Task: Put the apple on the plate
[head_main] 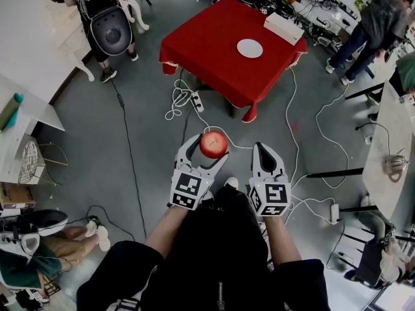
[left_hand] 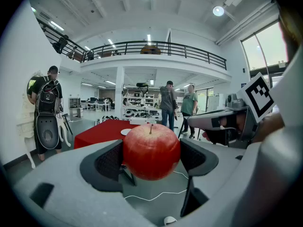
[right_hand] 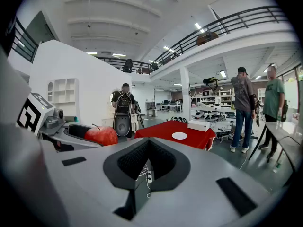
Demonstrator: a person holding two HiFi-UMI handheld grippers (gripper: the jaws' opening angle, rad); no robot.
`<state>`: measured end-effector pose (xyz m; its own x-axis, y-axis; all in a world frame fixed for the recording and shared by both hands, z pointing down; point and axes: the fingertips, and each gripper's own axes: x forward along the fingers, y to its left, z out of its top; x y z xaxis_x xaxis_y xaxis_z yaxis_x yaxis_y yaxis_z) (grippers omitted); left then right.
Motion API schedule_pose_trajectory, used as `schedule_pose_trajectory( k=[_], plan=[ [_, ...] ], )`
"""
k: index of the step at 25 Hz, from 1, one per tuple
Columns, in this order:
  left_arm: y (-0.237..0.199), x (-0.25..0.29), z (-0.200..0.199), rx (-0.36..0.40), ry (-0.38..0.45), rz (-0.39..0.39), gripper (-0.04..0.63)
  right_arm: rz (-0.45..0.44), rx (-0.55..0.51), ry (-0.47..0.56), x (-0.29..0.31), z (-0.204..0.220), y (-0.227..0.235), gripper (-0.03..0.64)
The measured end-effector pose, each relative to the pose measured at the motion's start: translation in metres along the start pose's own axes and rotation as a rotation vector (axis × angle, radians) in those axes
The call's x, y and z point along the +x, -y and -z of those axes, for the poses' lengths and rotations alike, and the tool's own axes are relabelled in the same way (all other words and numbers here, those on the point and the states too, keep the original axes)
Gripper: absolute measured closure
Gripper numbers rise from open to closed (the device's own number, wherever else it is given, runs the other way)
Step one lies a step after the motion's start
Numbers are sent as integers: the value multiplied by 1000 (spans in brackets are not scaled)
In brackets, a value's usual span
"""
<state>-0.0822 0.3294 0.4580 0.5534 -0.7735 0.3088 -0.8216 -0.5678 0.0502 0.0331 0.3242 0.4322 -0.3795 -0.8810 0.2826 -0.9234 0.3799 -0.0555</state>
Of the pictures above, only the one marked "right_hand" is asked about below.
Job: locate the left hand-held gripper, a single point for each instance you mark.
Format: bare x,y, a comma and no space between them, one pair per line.
35,112

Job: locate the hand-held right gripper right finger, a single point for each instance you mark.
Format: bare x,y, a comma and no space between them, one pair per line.
201,174

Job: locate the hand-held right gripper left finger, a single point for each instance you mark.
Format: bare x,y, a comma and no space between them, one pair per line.
90,174

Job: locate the red apple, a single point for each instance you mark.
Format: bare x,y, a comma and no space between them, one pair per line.
101,136

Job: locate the white round plate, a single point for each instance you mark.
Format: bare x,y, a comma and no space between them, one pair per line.
179,135

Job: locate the grey roll with teal end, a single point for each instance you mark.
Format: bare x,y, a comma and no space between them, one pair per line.
74,119

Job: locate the white cubby shelf unit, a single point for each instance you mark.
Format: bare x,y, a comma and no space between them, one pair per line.
75,91

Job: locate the white cardboard box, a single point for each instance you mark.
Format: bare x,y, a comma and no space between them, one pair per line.
198,125

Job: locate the white power strip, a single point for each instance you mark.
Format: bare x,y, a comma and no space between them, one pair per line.
149,176

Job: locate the black and white backpack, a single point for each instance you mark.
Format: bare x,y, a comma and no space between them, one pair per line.
123,107

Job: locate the red cloth covered table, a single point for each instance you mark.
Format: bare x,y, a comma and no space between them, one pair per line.
161,131

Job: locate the pile of black equipment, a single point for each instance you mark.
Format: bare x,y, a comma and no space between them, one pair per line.
177,119

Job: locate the clear plastic water bottle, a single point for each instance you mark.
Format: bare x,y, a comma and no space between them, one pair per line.
276,167
279,117

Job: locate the white storage shelves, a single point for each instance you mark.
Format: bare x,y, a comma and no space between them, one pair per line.
225,100

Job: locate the black office chair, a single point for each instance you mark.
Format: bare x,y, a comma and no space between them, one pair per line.
127,67

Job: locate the grey curved table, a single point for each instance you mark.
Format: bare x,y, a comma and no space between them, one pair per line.
286,136

